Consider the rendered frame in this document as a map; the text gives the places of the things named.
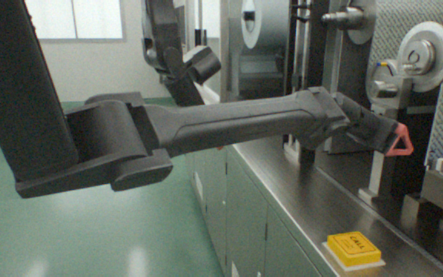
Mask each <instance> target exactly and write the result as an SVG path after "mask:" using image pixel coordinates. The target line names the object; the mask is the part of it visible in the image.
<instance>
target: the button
mask: <svg viewBox="0 0 443 277"><path fill-rule="evenodd" d="M328 247H329V248H330V250H332V251H333V253H334V254H335V256H337V257H338V258H339V259H340V260H341V262H342V263H343V264H344V266H345V267H346V268H349V267H354V266H358V265H367V264H372V263H377V262H379V259H380V255H381V252H379V250H378V249H377V248H376V247H375V246H374V245H373V244H372V243H371V242H369V241H368V240H367V239H366V238H365V237H364V236H363V235H362V234H361V233H360V232H350V233H344V234H338V235H329V236H328Z"/></svg>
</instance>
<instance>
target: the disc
mask: <svg viewBox="0 0 443 277"><path fill-rule="evenodd" d="M426 29H427V30H428V31H432V32H435V33H436V34H438V35H439V37H440V38H441V40H442V41H443V25H440V24H438V23H436V22H424V23H421V24H418V25H416V26H415V27H414V28H413V29H412V30H411V31H410V32H409V33H408V34H407V35H406V36H405V38H404V41H402V42H401V45H400V48H399V51H398V74H399V75H400V76H404V77H406V76H405V75H404V74H403V71H402V70H401V55H402V52H403V50H404V48H405V45H406V44H407V42H408V40H409V39H410V37H412V36H413V35H414V34H415V33H417V32H420V31H426ZM442 81H443V64H442V67H441V70H440V72H439V73H438V74H437V77H436V78H434V79H432V80H431V81H430V82H428V83H425V84H414V83H412V84H411V90H412V91H415V92H428V91H430V90H432V89H434V88H437V86H438V85H439V84H441V82H442Z"/></svg>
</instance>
